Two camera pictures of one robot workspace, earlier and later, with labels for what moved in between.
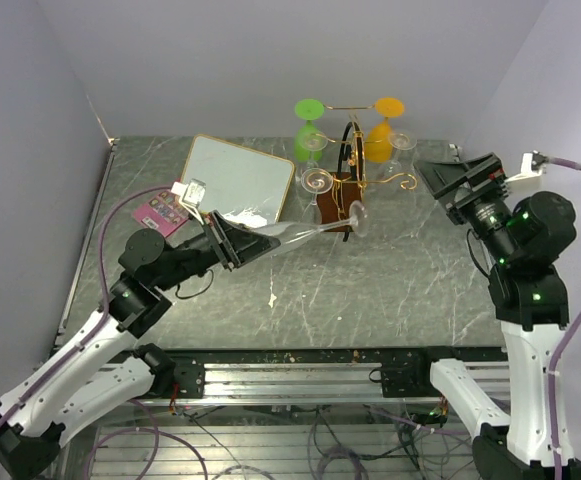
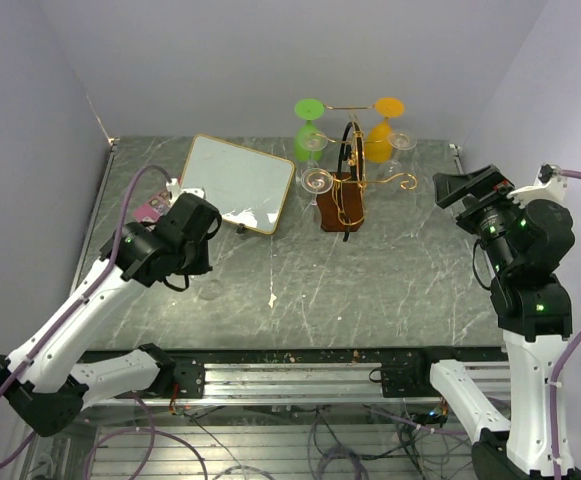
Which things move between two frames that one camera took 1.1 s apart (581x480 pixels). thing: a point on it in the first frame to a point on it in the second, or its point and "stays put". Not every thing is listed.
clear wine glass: [316, 181] stays put
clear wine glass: [292, 233] to [211, 290]
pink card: [164, 213] stays put
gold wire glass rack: [340, 200] stays put
